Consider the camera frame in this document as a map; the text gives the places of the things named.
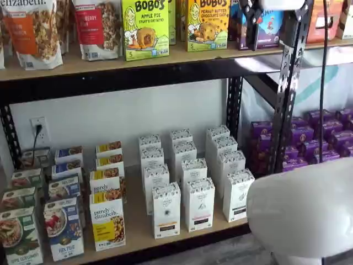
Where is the blue flax oatmeal box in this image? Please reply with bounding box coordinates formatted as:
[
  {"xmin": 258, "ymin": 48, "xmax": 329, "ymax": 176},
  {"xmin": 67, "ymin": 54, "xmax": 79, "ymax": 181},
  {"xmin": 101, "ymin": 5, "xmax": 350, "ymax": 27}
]
[
  {"xmin": 48, "ymin": 174, "xmax": 82, "ymax": 202},
  {"xmin": 44, "ymin": 197, "xmax": 85, "ymax": 262},
  {"xmin": 51, "ymin": 159, "xmax": 83, "ymax": 180},
  {"xmin": 54, "ymin": 145, "xmax": 83, "ymax": 165}
]

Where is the granola bag orange label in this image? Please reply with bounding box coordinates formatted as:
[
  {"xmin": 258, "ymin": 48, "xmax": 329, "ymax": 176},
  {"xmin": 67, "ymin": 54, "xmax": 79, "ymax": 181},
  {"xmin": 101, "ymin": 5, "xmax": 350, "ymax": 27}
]
[
  {"xmin": 55, "ymin": 0, "xmax": 76, "ymax": 55},
  {"xmin": 0, "ymin": 0, "xmax": 64, "ymax": 70}
]

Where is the white tea box pink strip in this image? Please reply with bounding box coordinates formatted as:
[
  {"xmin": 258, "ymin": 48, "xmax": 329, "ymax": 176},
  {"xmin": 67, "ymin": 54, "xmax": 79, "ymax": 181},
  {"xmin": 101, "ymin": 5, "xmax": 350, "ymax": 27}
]
[
  {"xmin": 184, "ymin": 178, "xmax": 215, "ymax": 232},
  {"xmin": 173, "ymin": 141, "xmax": 197, "ymax": 166},
  {"xmin": 170, "ymin": 129, "xmax": 193, "ymax": 146},
  {"xmin": 181, "ymin": 158, "xmax": 208, "ymax": 186}
]

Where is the white plastic sheet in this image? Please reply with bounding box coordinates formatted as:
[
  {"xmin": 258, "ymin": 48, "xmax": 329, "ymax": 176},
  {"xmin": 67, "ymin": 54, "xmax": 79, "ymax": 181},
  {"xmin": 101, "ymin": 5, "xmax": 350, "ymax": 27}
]
[{"xmin": 239, "ymin": 49, "xmax": 353, "ymax": 130}]

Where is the yellow Bobo's peanut butter box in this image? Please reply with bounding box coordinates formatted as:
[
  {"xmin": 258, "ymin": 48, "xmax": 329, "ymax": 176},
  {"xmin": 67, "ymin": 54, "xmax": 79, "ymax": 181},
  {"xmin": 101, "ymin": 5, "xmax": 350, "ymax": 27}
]
[{"xmin": 187, "ymin": 0, "xmax": 231, "ymax": 52}]

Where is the white tea box dark strip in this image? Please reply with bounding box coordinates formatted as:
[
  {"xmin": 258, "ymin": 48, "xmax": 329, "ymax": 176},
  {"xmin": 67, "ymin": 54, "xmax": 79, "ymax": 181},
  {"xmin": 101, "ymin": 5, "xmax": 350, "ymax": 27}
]
[
  {"xmin": 206, "ymin": 125, "xmax": 231, "ymax": 141},
  {"xmin": 217, "ymin": 150, "xmax": 246, "ymax": 177},
  {"xmin": 212, "ymin": 136, "xmax": 238, "ymax": 158},
  {"xmin": 222, "ymin": 168, "xmax": 255, "ymax": 223}
]

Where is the white tea box yellow strip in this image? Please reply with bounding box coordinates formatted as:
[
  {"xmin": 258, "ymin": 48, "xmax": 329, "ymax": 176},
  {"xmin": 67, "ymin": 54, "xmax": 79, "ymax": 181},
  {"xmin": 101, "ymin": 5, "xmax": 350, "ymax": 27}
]
[
  {"xmin": 142, "ymin": 164, "xmax": 170, "ymax": 216},
  {"xmin": 138, "ymin": 134, "xmax": 162, "ymax": 152},
  {"xmin": 151, "ymin": 182, "xmax": 181, "ymax": 240},
  {"xmin": 140, "ymin": 148, "xmax": 165, "ymax": 169}
]

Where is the black metal shelf frame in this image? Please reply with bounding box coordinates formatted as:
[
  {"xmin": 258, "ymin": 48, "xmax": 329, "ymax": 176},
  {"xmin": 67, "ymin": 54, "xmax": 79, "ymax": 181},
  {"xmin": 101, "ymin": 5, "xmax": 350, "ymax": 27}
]
[{"xmin": 0, "ymin": 0, "xmax": 314, "ymax": 265}]

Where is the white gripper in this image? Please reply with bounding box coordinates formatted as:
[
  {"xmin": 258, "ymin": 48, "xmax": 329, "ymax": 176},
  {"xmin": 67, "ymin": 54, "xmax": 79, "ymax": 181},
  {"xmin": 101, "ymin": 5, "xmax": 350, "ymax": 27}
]
[{"xmin": 239, "ymin": 0, "xmax": 306, "ymax": 52}]

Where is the white brown snack box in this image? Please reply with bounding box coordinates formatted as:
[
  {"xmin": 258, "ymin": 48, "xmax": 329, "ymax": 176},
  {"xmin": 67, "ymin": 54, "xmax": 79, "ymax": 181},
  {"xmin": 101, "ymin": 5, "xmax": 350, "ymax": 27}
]
[{"xmin": 335, "ymin": 0, "xmax": 353, "ymax": 39}]

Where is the black power plug cable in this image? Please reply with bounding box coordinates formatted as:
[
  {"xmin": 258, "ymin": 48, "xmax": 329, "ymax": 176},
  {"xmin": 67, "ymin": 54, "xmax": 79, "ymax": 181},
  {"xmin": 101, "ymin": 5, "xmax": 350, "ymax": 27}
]
[{"xmin": 32, "ymin": 124, "xmax": 42, "ymax": 162}]

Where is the purely elizabeth yellow white box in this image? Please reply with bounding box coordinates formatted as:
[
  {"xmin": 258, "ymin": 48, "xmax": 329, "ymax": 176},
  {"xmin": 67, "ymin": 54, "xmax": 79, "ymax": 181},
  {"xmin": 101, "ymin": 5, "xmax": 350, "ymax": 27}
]
[
  {"xmin": 89, "ymin": 167, "xmax": 122, "ymax": 197},
  {"xmin": 89, "ymin": 190, "xmax": 126, "ymax": 252},
  {"xmin": 95, "ymin": 153, "xmax": 125, "ymax": 173},
  {"xmin": 95, "ymin": 141, "xmax": 123, "ymax": 158}
]

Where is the granola bag red label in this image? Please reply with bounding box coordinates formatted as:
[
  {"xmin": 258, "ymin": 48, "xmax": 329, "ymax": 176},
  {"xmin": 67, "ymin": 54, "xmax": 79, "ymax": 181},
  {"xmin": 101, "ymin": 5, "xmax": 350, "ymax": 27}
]
[{"xmin": 73, "ymin": 0, "xmax": 122, "ymax": 61}]

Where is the green oatmeal box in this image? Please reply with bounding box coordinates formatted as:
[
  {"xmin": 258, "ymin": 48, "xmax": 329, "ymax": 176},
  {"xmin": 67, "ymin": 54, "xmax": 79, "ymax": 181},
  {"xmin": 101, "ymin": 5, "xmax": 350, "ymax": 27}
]
[
  {"xmin": 1, "ymin": 187, "xmax": 38, "ymax": 213},
  {"xmin": 0, "ymin": 206, "xmax": 44, "ymax": 265},
  {"xmin": 10, "ymin": 167, "xmax": 44, "ymax": 191},
  {"xmin": 20, "ymin": 147, "xmax": 52, "ymax": 169}
]

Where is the purple blue ZBar box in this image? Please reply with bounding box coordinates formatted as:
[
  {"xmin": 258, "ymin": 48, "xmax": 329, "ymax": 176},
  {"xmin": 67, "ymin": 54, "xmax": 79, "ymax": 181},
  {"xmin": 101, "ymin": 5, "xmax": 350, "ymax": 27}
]
[{"xmin": 228, "ymin": 0, "xmax": 285, "ymax": 52}]

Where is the orange snack box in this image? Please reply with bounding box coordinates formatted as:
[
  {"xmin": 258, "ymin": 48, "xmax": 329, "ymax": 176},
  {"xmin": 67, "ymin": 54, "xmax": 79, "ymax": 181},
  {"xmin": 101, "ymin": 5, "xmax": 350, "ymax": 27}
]
[{"xmin": 305, "ymin": 0, "xmax": 345, "ymax": 45}]

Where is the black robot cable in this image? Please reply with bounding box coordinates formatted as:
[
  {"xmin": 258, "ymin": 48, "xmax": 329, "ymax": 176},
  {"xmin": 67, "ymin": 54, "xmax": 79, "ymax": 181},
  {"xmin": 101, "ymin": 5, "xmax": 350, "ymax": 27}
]
[{"xmin": 318, "ymin": 0, "xmax": 330, "ymax": 163}]

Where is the white wall power outlet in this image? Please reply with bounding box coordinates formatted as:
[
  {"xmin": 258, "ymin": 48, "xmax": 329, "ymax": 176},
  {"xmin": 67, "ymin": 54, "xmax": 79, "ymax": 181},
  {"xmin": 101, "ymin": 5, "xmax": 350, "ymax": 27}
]
[{"xmin": 29, "ymin": 117, "xmax": 48, "ymax": 145}]

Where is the green Bobo's apple pie box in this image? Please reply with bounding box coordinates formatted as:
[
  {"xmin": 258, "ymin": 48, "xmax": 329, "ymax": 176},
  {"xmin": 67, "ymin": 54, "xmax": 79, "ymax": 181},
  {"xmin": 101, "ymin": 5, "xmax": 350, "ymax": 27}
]
[
  {"xmin": 167, "ymin": 0, "xmax": 177, "ymax": 46},
  {"xmin": 121, "ymin": 0, "xmax": 170, "ymax": 61}
]

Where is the purple Annie's snack box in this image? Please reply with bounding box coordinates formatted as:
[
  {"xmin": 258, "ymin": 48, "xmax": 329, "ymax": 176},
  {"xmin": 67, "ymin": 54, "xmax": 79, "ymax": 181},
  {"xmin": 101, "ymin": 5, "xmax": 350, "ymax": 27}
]
[
  {"xmin": 291, "ymin": 126, "xmax": 315, "ymax": 146},
  {"xmin": 290, "ymin": 117, "xmax": 307, "ymax": 130},
  {"xmin": 311, "ymin": 150, "xmax": 340, "ymax": 164},
  {"xmin": 306, "ymin": 109, "xmax": 336, "ymax": 125},
  {"xmin": 249, "ymin": 135, "xmax": 276, "ymax": 155},
  {"xmin": 330, "ymin": 131, "xmax": 353, "ymax": 147},
  {"xmin": 317, "ymin": 121, "xmax": 344, "ymax": 139},
  {"xmin": 250, "ymin": 121, "xmax": 274, "ymax": 139},
  {"xmin": 335, "ymin": 108, "xmax": 353, "ymax": 122},
  {"xmin": 248, "ymin": 151, "xmax": 276, "ymax": 177},
  {"xmin": 299, "ymin": 139, "xmax": 329, "ymax": 155},
  {"xmin": 282, "ymin": 158, "xmax": 309, "ymax": 172},
  {"xmin": 284, "ymin": 145, "xmax": 301, "ymax": 161}
]

